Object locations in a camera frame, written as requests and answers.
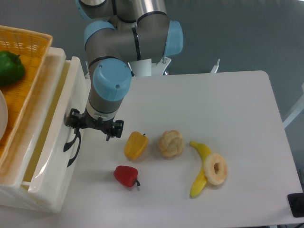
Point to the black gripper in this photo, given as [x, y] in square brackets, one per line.
[77, 121]

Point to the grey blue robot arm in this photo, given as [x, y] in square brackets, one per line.
[121, 31]

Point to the white drawer cabinet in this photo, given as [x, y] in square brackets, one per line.
[12, 192]

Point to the yellow bell pepper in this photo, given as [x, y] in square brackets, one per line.
[135, 145]

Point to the red bell pepper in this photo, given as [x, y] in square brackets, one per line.
[127, 176]

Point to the round knotted bread roll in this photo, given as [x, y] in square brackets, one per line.
[171, 144]

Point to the white plate edge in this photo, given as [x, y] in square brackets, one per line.
[3, 115]

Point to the green bell pepper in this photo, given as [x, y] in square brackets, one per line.
[11, 68]

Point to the orange woven basket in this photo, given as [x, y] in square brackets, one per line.
[32, 48]

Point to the yellow banana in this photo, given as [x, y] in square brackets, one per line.
[201, 180]

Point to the black device at edge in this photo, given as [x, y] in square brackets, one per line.
[296, 203]

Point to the white frame bar right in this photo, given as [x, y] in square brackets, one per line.
[295, 110]

